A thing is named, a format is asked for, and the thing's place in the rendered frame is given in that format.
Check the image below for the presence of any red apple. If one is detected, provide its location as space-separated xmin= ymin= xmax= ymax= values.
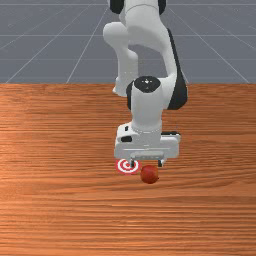
xmin=139 ymin=164 xmax=160 ymax=185

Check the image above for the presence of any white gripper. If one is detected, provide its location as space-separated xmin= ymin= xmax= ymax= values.
xmin=113 ymin=121 xmax=182 ymax=168

